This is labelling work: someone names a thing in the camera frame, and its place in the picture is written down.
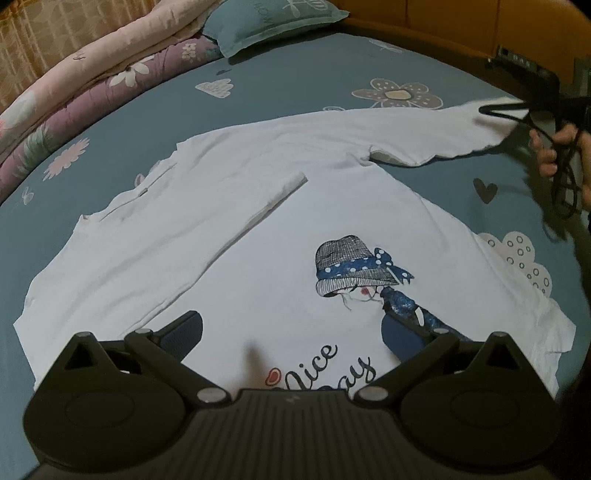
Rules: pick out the pink floral quilt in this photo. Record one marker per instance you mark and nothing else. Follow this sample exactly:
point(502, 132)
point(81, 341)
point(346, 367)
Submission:
point(115, 60)

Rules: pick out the teal floral bed sheet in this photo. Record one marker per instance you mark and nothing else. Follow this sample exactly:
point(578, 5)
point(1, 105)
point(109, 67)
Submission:
point(277, 83)

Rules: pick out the person's right hand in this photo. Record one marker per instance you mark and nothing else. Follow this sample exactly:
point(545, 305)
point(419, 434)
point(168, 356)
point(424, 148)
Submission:
point(547, 161)

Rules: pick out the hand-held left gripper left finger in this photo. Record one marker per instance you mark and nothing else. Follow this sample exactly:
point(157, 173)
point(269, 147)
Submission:
point(184, 332)

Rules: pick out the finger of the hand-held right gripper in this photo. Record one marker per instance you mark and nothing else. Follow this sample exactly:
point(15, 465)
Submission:
point(508, 105)
point(505, 118)

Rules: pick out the teal floral pillow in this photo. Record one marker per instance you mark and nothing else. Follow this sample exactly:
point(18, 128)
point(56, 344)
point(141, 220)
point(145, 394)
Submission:
point(258, 23)

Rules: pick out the purple floral quilt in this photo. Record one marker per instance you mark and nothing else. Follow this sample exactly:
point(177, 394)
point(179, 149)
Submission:
point(92, 106)

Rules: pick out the beige orange patterned curtain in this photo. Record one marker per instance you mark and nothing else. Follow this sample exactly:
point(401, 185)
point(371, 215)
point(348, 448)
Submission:
point(37, 37)

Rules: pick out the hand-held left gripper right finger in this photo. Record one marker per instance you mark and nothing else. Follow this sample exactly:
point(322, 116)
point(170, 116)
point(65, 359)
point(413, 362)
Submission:
point(401, 341)

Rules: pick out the white printed shirt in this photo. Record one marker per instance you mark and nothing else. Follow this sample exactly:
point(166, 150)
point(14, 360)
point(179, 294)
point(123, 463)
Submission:
point(231, 221)

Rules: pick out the wooden headboard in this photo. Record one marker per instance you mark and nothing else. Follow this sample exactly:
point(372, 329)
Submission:
point(438, 23)

